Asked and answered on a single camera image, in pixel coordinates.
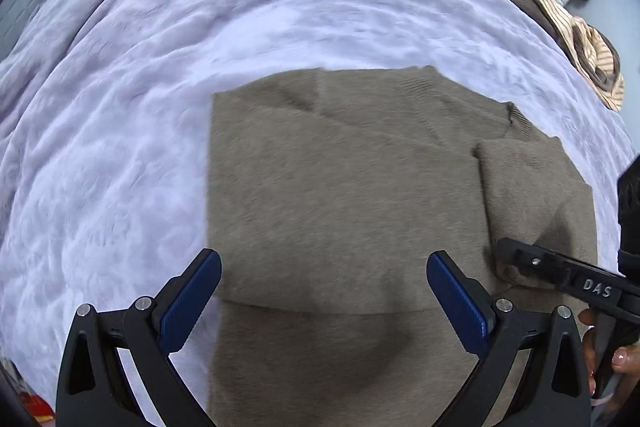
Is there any person's right hand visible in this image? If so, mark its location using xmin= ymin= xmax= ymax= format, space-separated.
xmin=577 ymin=308 xmax=640 ymax=403

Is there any red object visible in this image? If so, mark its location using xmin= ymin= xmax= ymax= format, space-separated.
xmin=0 ymin=354 xmax=57 ymax=425

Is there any lavender plush blanket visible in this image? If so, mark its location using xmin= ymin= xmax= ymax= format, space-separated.
xmin=0 ymin=0 xmax=638 ymax=427

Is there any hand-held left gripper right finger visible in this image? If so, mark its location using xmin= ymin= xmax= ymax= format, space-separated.
xmin=426 ymin=250 xmax=592 ymax=427

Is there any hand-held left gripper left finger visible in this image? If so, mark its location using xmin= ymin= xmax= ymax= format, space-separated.
xmin=56 ymin=248 xmax=222 ymax=427

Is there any brown knit sweater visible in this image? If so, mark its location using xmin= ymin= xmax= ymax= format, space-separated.
xmin=207 ymin=65 xmax=599 ymax=427

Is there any beige striped cloth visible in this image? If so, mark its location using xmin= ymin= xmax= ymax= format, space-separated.
xmin=432 ymin=0 xmax=626 ymax=112

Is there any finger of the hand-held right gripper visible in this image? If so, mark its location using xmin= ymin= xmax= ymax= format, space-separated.
xmin=495 ymin=237 xmax=640 ymax=323

